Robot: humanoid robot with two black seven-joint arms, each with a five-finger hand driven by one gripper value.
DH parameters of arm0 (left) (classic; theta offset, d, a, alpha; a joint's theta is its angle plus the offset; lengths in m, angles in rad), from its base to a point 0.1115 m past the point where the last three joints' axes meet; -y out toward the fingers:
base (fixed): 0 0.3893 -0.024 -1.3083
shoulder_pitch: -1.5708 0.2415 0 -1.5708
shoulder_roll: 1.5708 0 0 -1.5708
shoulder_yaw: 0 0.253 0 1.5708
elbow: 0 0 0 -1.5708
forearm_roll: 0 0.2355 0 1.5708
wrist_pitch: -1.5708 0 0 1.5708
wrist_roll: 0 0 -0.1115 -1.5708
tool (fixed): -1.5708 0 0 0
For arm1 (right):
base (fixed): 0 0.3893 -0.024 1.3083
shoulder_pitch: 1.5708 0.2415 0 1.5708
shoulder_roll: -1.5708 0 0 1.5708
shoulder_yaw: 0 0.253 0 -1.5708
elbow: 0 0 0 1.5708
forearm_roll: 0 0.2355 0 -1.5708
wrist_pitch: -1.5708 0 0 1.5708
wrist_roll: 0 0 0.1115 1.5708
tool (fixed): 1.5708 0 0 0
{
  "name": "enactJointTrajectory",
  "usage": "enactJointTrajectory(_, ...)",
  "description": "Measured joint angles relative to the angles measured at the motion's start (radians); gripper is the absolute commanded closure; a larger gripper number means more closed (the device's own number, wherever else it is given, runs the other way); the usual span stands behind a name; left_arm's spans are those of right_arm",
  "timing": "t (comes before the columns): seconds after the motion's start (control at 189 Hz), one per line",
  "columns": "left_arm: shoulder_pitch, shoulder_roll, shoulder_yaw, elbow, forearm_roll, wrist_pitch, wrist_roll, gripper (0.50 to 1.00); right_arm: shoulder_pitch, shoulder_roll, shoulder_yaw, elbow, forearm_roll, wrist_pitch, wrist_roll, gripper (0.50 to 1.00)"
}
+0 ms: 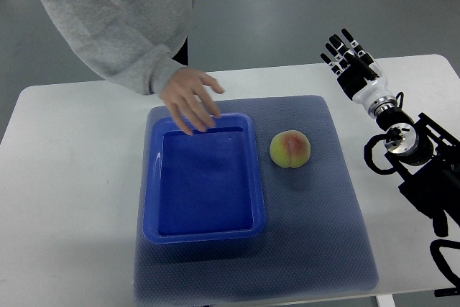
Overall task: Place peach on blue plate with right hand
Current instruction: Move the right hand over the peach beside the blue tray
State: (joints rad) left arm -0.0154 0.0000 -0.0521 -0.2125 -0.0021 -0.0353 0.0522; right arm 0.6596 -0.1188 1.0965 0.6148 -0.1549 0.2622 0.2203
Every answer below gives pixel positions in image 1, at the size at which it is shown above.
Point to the person's bare hand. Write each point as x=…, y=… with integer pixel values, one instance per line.
x=186, y=98

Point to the grey sweater forearm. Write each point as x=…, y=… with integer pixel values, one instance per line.
x=128, y=42

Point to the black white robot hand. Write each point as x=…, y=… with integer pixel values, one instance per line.
x=357, y=73

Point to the blue plastic tray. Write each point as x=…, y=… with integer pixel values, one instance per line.
x=203, y=187

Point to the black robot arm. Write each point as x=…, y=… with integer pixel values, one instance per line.
x=426, y=157

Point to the blue textured mat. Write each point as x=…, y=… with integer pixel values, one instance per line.
x=314, y=241

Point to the white table leg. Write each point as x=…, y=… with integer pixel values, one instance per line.
x=385, y=300

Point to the yellow red peach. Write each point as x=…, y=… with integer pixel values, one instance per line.
x=290, y=149

